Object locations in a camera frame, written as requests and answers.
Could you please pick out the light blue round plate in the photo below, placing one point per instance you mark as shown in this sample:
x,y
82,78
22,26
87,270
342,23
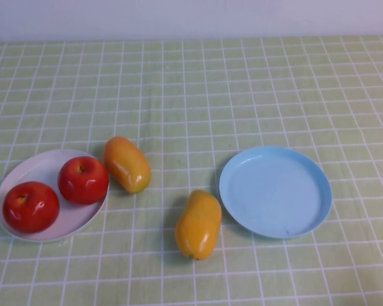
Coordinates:
x,y
274,194

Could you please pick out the white round plate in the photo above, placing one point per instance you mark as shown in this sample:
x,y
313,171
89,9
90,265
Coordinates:
x,y
35,165

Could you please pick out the plain yellow mango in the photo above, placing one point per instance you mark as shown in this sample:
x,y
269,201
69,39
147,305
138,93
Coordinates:
x,y
198,226

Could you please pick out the green checked tablecloth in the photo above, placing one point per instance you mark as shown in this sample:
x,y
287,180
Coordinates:
x,y
191,95

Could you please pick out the red apple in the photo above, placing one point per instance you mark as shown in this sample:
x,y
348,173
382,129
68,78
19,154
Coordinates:
x,y
83,185
30,210

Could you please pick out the orange-blushed yellow mango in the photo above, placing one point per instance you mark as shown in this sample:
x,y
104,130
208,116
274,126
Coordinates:
x,y
127,165

